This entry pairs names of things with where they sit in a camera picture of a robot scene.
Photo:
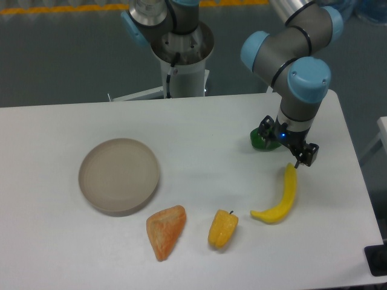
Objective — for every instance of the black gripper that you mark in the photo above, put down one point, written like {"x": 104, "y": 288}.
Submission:
{"x": 304, "y": 152}

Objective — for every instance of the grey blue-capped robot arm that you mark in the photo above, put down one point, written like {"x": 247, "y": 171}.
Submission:
{"x": 285, "y": 62}

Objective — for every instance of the green bell pepper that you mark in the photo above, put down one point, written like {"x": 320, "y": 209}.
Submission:
{"x": 259, "y": 143}

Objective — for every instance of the yellow bell pepper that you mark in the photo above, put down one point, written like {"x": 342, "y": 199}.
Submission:
{"x": 222, "y": 228}

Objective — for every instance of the yellow banana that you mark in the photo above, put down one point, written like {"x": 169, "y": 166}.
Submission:
{"x": 281, "y": 210}

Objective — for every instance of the black device at table edge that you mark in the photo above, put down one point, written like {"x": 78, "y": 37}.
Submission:
{"x": 376, "y": 258}

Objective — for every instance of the orange toast triangle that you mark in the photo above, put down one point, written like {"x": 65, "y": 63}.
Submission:
{"x": 164, "y": 228}

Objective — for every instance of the beige round plate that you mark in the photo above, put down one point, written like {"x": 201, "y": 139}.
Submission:
{"x": 119, "y": 176}

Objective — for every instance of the white frame at right edge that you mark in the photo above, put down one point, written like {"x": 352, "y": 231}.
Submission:
{"x": 376, "y": 144}

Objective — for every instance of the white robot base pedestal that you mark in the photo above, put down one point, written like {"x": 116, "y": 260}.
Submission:
{"x": 182, "y": 61}

